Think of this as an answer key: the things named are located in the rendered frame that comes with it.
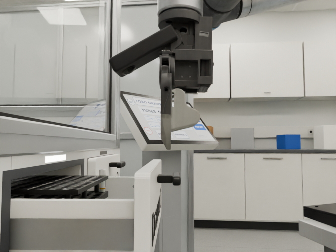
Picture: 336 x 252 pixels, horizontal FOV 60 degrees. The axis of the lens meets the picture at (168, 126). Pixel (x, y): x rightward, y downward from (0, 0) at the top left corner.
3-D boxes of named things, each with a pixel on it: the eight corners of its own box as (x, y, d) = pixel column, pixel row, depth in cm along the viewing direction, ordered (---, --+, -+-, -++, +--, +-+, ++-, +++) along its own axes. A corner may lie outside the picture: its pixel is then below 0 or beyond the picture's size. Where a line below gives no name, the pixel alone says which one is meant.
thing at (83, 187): (108, 178, 55) (108, 175, 55) (78, 195, 38) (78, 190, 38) (98, 178, 55) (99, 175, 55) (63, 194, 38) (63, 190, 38)
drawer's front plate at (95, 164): (120, 189, 92) (120, 154, 93) (95, 209, 63) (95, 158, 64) (114, 189, 92) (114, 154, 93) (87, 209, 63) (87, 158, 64)
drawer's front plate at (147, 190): (161, 212, 60) (161, 159, 61) (150, 276, 31) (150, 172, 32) (153, 212, 60) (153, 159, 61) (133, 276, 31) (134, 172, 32)
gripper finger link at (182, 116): (201, 148, 42) (201, 86, 43) (159, 147, 42) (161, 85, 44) (199, 150, 45) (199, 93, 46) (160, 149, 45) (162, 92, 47)
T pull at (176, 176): (180, 180, 50) (179, 172, 50) (181, 186, 42) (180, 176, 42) (158, 180, 50) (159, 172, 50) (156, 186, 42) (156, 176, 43)
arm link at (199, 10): (156, -20, 44) (159, 6, 52) (155, 9, 44) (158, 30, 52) (206, -19, 44) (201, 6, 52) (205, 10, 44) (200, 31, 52)
